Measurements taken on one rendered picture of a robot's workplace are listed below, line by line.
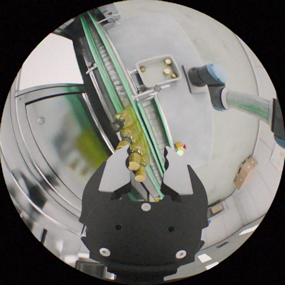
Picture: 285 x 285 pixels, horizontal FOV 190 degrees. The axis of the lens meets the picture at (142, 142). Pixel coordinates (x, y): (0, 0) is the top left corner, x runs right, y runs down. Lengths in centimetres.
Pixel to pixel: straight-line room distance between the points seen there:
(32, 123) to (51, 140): 7
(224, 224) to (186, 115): 620
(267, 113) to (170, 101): 56
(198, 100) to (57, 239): 91
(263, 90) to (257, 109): 327
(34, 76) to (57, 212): 35
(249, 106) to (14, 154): 64
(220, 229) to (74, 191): 630
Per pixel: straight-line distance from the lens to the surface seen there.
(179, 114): 65
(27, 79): 33
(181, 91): 64
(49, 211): 24
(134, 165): 26
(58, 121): 29
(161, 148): 56
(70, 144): 28
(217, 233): 626
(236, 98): 45
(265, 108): 39
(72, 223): 27
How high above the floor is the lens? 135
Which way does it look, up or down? 62 degrees down
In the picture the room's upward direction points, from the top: 173 degrees counter-clockwise
